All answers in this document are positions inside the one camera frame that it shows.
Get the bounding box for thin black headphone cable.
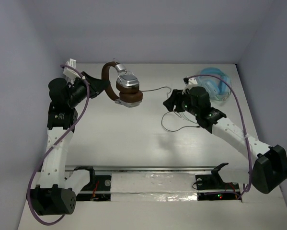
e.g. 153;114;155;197
140;86;201;132

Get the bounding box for brown silver headphones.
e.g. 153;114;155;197
101;61;143;108

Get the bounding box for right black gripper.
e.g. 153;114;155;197
164;89;200;116

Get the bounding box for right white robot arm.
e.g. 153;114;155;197
163;86;287;194

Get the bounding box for purple cable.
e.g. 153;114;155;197
28;64;90;226
188;73;253;199

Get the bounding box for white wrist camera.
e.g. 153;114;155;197
63;58;79;82
183;77;198;86

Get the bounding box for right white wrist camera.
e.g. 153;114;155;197
183;77;198;86

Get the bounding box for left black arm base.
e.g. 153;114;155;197
73;166;98;191

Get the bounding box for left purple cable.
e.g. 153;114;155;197
28;64;90;226

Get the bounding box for light blue headphones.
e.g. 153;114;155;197
195;67;231;102

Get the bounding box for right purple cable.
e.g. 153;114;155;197
188;73;253;199

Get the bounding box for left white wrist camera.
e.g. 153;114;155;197
63;58;79;82

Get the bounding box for aluminium rail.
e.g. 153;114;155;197
64;164;230;195

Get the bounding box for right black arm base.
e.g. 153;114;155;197
192;163;228;191

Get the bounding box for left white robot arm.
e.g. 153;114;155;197
28;72;109;216

